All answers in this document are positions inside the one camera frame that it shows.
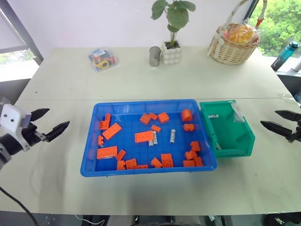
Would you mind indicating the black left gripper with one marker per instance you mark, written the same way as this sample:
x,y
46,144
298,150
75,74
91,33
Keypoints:
x,y
31,135

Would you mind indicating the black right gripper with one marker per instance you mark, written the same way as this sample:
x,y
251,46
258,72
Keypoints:
x,y
297,135

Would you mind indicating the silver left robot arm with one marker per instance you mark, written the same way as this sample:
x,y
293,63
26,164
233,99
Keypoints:
x,y
9,146

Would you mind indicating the white label card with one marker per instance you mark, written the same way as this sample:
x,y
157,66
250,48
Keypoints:
x,y
238,113

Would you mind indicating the small orange building block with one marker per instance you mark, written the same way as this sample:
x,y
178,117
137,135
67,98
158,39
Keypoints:
x,y
142,167
120,155
107,117
156,128
153,116
100,140

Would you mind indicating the green plastic bin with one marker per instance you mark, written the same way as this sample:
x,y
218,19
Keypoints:
x,y
235,150

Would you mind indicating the blue and black water bottle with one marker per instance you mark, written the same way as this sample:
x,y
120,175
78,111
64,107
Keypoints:
x,y
285,54

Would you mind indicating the clear bag of toys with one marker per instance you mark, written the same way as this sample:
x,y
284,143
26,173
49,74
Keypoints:
x,y
103,60

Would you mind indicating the blue plastic tray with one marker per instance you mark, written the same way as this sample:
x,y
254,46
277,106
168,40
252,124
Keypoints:
x,y
131,173

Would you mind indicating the rounded orange building block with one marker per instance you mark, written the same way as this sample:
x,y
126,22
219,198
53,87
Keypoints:
x,y
186,115

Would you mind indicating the wrapped orange bread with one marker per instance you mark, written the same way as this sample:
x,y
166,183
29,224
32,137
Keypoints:
x,y
241,34

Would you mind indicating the metal table clamp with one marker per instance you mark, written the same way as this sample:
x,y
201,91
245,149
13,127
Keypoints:
x,y
215,219

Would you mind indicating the metal cup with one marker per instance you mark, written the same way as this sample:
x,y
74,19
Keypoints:
x,y
154,57

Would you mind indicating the white bubble plant pot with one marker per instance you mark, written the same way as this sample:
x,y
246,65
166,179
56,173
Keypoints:
x,y
172,55

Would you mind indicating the green leafy plant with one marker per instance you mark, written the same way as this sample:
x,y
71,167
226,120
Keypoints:
x,y
177,15

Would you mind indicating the dark grey window frame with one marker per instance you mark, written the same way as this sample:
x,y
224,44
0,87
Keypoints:
x,y
26,35

